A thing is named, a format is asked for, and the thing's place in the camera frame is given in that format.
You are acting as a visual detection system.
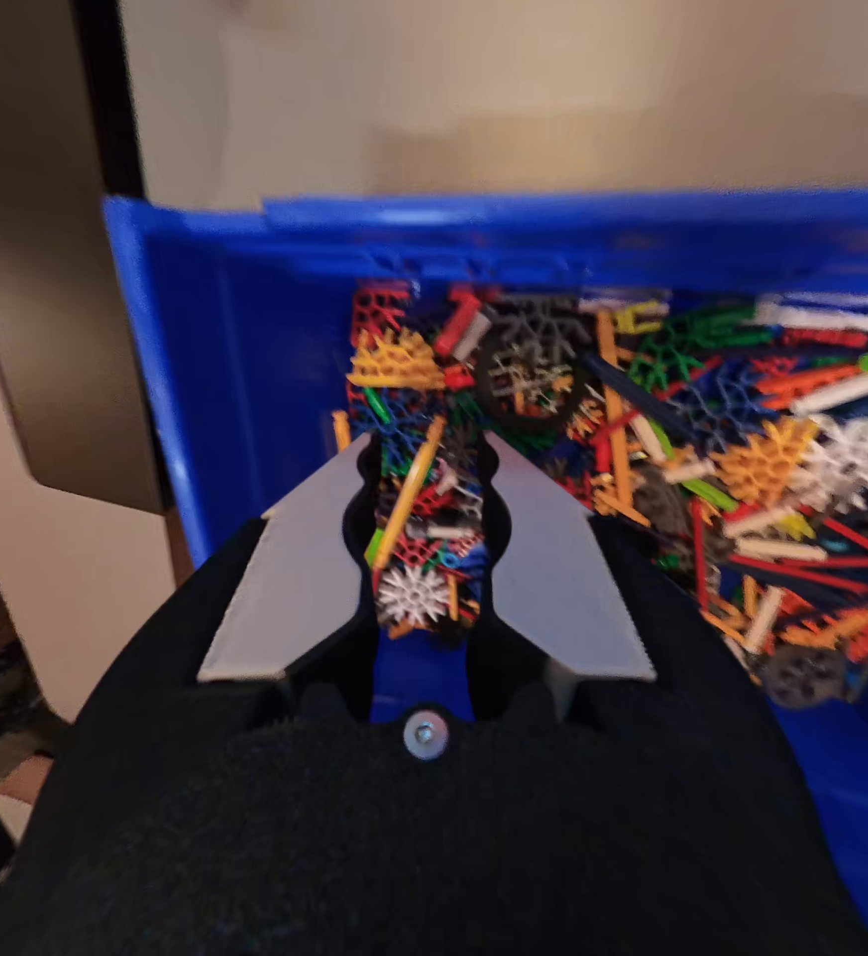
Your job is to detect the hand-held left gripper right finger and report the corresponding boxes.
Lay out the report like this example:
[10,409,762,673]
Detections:
[477,430,659,684]

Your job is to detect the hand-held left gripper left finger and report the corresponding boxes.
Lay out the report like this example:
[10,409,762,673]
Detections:
[195,432,377,684]

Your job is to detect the pile of colourful construction pieces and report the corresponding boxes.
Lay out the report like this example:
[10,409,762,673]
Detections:
[329,278,868,711]

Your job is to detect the blue plastic storage bin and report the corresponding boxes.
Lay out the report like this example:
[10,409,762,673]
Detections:
[102,187,868,956]

